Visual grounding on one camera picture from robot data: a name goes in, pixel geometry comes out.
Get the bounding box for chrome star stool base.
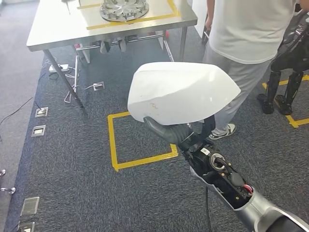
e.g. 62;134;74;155
0;169;17;195

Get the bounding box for black floor cable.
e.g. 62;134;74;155
0;97;43;127

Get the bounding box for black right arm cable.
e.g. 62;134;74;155
204;187;213;232

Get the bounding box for steel workbench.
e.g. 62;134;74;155
26;0;198;109

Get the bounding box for neighbouring robot black foot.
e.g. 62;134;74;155
262;101;275;115
275;94;293;116

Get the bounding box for white floor cable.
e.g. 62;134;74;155
63;65;95;104

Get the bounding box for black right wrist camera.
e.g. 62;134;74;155
200;115;216;142

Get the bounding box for silver wheel hubcap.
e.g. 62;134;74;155
99;0;150;23

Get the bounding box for person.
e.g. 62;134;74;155
202;0;300;141
99;38;127;54

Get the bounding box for steel side table white panel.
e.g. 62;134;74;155
187;0;209;39

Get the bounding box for white power strip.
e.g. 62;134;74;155
49;63;69;73

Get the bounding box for white plastic shell part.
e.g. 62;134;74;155
127;61;241;126

